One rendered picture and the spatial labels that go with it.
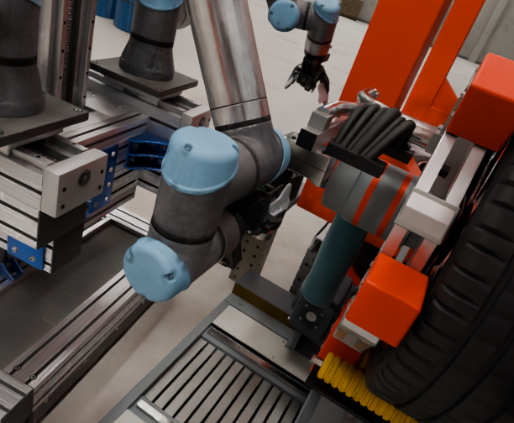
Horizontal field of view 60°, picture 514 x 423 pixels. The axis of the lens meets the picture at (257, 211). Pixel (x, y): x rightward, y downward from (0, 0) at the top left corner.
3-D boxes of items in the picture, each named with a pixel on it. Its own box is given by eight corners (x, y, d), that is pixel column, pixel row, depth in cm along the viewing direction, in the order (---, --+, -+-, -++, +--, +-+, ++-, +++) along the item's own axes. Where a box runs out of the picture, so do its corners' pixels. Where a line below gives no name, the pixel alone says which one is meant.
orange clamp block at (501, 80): (498, 154, 60) (533, 108, 52) (442, 131, 62) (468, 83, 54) (513, 120, 62) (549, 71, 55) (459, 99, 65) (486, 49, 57)
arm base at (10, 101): (-72, 91, 76) (-77, 32, 71) (0, 80, 89) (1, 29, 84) (-3, 124, 74) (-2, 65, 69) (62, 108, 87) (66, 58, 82)
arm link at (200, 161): (215, 113, 53) (195, 191, 58) (152, 128, 44) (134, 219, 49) (270, 141, 50) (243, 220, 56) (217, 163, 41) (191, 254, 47)
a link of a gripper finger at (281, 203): (309, 181, 76) (281, 193, 68) (297, 210, 79) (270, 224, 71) (295, 173, 77) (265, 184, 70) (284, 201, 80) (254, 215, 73)
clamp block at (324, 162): (320, 185, 71) (332, 157, 69) (272, 162, 74) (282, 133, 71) (329, 177, 76) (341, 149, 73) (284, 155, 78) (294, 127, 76)
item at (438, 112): (494, 159, 291) (525, 111, 274) (418, 127, 305) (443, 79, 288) (494, 154, 305) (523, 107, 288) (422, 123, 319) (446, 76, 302)
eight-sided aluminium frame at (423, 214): (337, 409, 75) (523, 111, 49) (303, 388, 77) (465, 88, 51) (395, 270, 121) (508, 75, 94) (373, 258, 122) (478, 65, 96)
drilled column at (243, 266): (248, 289, 187) (280, 206, 166) (228, 277, 189) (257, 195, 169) (258, 279, 195) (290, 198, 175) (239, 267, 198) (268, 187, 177)
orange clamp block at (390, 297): (407, 313, 64) (396, 350, 56) (358, 286, 66) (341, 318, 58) (431, 277, 60) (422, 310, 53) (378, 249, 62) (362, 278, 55)
